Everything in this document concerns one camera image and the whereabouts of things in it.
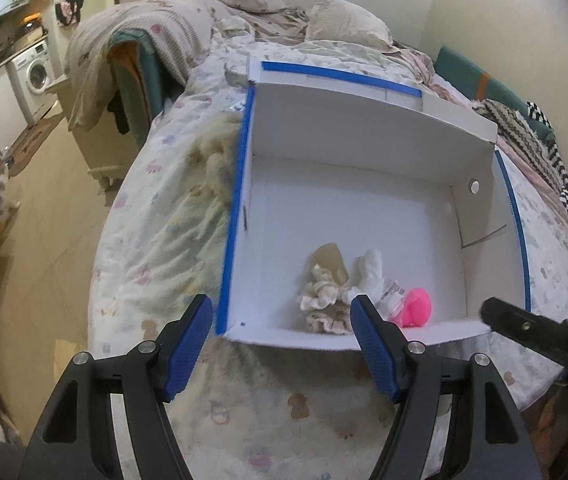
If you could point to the white box blue edges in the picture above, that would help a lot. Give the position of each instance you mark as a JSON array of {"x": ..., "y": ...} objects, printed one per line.
[{"x": 327, "y": 156}]

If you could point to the beige cardboard piece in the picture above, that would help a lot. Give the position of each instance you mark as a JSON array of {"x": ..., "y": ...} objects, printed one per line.
[{"x": 329, "y": 257}]

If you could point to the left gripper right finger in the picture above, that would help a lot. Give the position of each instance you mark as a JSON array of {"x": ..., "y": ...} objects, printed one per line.
[{"x": 466, "y": 402}]

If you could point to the clear plastic packaged item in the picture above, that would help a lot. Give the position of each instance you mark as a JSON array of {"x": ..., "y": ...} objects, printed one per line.
[{"x": 391, "y": 303}]

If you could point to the beige rumpled blanket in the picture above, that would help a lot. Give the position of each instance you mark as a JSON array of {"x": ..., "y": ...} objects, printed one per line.
[{"x": 180, "y": 32}]

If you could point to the teal headboard cushion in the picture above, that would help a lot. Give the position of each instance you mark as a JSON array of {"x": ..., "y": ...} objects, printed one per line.
[{"x": 476, "y": 84}]

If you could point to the striped knitted cloth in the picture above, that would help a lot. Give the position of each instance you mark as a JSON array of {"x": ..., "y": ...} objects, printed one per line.
[{"x": 539, "y": 160}]

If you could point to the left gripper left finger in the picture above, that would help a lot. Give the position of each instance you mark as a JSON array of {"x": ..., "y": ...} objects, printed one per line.
[{"x": 75, "y": 435}]

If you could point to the white soft sock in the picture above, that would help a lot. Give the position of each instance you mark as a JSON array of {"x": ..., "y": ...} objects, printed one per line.
[{"x": 371, "y": 279}]

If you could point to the white patterned bed cover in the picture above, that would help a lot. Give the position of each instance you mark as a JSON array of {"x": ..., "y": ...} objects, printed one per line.
[{"x": 248, "y": 412}]

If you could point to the dark clothes on wall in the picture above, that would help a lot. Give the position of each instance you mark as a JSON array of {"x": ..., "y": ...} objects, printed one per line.
[{"x": 68, "y": 12}]

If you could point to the cream ruffled scrunchie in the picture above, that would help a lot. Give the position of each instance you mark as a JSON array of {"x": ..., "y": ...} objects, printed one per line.
[{"x": 325, "y": 304}]

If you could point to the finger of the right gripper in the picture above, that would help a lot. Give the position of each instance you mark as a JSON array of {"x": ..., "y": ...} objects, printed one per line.
[{"x": 535, "y": 332}]

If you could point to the pink soft ball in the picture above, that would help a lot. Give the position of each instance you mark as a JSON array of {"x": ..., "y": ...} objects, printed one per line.
[{"x": 416, "y": 309}]

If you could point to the fluffy cream plush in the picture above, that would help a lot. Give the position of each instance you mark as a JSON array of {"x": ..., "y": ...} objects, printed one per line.
[{"x": 214, "y": 152}]

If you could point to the white washing machine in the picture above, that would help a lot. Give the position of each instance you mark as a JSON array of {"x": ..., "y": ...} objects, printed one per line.
[{"x": 31, "y": 72}]

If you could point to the cream pillow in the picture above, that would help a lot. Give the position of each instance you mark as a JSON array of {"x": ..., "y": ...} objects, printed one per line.
[{"x": 341, "y": 20}]

